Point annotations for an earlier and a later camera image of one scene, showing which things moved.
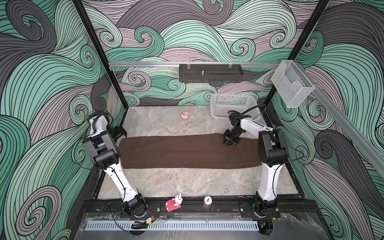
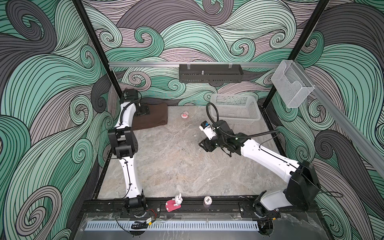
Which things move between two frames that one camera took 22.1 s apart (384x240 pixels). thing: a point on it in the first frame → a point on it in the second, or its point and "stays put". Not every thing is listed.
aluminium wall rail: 194,64 stays put
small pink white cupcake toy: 185,115 stays put
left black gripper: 118,132 → 143,110
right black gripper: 225,138 → 207,145
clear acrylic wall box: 293,85 stays put
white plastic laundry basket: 221,104 stays put
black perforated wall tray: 210,73 stays put
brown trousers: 193,151 → 158,116
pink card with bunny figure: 174,203 stays put
